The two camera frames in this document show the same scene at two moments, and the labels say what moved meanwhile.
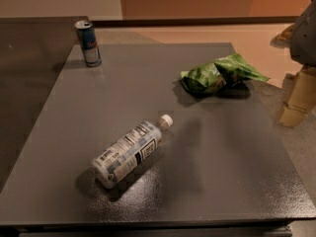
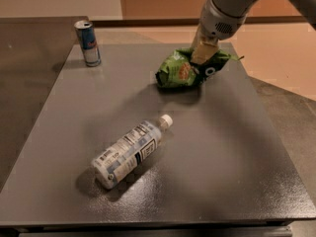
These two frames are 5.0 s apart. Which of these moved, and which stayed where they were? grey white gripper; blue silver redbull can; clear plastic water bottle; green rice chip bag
Moved: grey white gripper; green rice chip bag
Stayed: clear plastic water bottle; blue silver redbull can
